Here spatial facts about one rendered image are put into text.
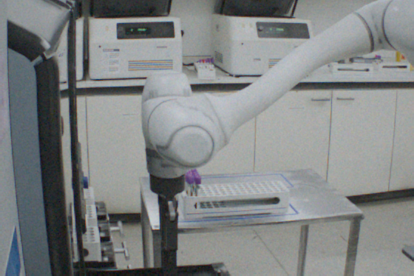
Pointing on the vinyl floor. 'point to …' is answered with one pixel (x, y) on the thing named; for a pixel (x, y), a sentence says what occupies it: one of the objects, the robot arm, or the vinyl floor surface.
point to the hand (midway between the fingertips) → (168, 258)
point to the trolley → (321, 204)
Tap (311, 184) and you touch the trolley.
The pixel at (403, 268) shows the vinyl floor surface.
